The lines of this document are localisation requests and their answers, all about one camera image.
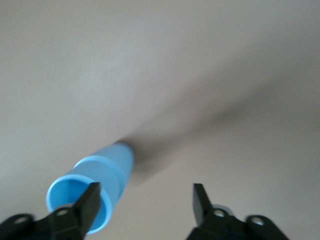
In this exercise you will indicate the blue plastic cup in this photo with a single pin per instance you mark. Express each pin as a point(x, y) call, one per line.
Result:
point(105, 182)
point(120, 155)

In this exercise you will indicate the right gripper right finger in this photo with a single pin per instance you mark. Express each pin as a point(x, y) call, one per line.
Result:
point(215, 225)

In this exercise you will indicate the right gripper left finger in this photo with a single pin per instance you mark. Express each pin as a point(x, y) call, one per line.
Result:
point(67, 222)

